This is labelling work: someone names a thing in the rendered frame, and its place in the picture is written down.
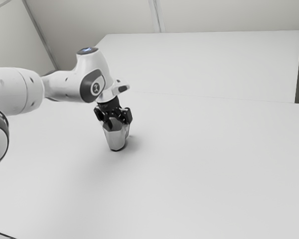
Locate grey faceted mug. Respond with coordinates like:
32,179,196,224
102,118,131,152

